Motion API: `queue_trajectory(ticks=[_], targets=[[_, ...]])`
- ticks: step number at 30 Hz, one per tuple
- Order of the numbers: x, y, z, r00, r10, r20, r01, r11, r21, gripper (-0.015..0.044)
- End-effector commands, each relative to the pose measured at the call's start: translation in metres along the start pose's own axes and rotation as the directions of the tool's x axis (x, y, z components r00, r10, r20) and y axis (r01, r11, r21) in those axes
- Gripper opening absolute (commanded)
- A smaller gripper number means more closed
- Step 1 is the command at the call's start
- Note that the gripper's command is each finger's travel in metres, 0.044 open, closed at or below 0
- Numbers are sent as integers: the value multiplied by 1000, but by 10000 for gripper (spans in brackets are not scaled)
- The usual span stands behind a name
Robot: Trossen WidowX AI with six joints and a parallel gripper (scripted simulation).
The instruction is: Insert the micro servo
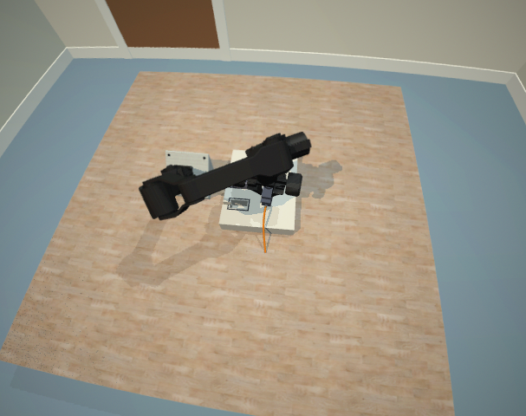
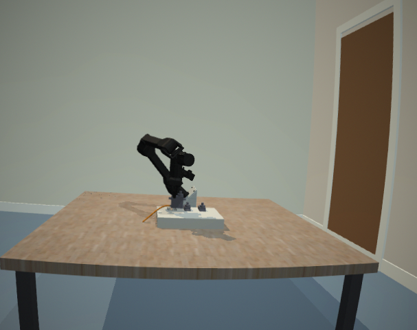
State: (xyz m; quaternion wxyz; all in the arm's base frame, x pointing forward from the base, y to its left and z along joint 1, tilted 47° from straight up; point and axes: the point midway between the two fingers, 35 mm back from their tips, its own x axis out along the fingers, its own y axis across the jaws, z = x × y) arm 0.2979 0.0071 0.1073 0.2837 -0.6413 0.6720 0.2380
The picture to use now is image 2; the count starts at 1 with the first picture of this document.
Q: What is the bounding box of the cream flat panel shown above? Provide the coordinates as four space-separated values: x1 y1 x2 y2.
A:
156 202 225 229

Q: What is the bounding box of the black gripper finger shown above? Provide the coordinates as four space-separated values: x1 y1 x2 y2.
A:
169 185 180 199

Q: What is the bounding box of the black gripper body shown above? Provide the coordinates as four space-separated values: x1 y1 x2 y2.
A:
168 164 182 186

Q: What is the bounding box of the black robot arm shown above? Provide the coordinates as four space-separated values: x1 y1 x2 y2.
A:
137 134 195 198

